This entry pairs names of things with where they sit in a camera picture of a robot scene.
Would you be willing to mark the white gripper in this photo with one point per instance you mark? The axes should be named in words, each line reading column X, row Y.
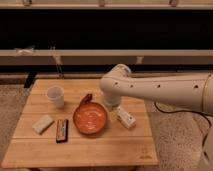
column 125, row 118

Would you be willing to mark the red pepper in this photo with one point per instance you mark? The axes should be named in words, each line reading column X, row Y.
column 87, row 98

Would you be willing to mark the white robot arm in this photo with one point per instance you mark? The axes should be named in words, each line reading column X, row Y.
column 194, row 92

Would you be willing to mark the white sponge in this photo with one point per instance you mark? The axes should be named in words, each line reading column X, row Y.
column 42, row 124

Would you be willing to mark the wooden table board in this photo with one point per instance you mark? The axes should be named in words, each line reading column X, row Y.
column 115, row 146

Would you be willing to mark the orange bowl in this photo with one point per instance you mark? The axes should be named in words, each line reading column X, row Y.
column 90, row 118

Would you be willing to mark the dark brown chocolate bar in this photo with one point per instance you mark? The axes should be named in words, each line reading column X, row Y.
column 62, row 130

